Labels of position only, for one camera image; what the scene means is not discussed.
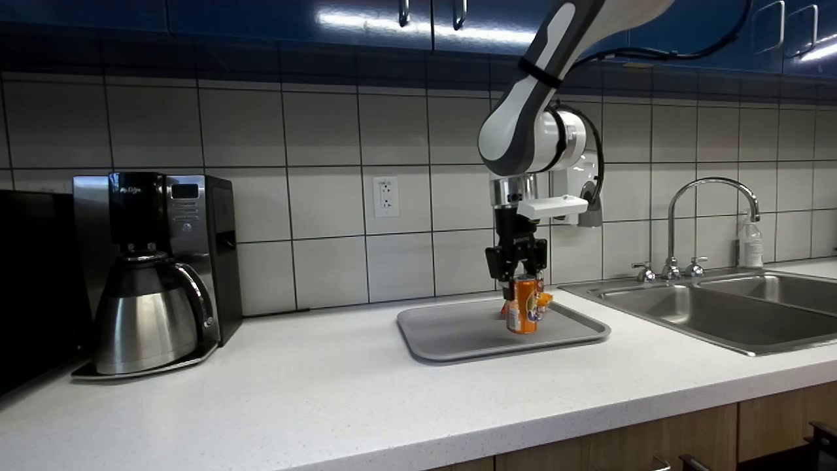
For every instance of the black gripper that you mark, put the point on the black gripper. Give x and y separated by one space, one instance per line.
517 245

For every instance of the orange Fanta soda can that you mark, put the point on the orange Fanta soda can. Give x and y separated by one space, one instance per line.
525 308

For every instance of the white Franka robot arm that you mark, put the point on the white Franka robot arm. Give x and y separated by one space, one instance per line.
541 94

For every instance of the grey plastic tray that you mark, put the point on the grey plastic tray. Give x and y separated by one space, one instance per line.
453 335

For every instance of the chrome gooseneck faucet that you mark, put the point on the chrome gooseneck faucet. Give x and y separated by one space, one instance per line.
670 245

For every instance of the wooden lower cabinets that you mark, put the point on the wooden lower cabinets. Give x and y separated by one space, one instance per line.
664 440

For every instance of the stainless steel double sink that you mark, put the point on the stainless steel double sink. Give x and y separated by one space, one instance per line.
741 315

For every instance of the clear soap bottle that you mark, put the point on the clear soap bottle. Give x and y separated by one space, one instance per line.
750 250

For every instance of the black coffee maker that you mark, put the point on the black coffee maker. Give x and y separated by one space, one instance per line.
197 225

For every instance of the stainless steel coffee carafe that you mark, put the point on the stainless steel coffee carafe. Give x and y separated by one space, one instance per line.
146 323

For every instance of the glossy blue upper cabinets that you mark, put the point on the glossy blue upper cabinets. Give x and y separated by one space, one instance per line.
219 21

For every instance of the black microwave oven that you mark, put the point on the black microwave oven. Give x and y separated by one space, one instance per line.
34 289

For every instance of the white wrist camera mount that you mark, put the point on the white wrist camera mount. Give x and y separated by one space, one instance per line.
554 208

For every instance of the white wall outlet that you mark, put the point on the white wall outlet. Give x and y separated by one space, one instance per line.
385 196

